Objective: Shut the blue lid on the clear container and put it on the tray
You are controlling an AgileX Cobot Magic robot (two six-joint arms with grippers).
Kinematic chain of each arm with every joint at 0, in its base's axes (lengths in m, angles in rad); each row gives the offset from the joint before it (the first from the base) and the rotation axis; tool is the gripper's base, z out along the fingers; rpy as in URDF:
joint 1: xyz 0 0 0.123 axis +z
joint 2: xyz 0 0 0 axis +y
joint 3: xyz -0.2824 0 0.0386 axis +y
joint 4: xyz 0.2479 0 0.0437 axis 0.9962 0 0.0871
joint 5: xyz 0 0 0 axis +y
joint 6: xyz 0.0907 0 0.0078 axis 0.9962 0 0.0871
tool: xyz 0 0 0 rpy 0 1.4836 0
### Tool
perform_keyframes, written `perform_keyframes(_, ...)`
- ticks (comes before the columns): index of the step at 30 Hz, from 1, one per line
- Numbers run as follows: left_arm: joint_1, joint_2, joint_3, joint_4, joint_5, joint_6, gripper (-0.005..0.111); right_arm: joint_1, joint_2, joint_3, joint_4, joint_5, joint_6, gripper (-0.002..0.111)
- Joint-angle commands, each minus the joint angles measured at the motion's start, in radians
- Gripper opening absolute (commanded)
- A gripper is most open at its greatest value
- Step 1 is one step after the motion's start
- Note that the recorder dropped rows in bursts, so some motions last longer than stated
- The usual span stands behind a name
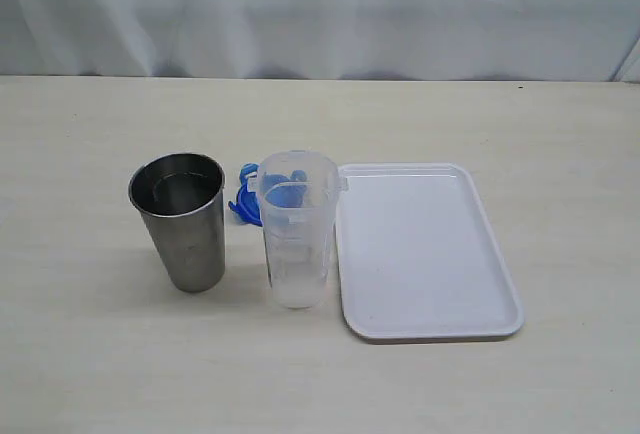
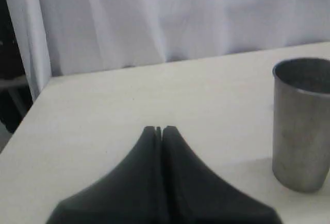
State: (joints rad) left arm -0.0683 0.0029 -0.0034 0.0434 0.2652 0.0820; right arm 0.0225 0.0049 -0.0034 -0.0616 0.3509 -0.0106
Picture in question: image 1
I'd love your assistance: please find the clear plastic container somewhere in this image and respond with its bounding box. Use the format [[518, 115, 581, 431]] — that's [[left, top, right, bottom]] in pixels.
[[248, 150, 346, 309]]

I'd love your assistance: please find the blue container lid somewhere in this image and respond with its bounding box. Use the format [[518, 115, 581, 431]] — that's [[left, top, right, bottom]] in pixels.
[[228, 163, 308, 227]]

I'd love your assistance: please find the stainless steel cup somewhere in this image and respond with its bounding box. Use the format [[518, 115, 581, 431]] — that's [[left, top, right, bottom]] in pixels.
[[128, 153, 225, 293]]

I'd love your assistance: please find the white plastic tray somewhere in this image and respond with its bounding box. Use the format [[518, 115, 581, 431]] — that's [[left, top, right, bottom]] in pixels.
[[335, 163, 524, 342]]

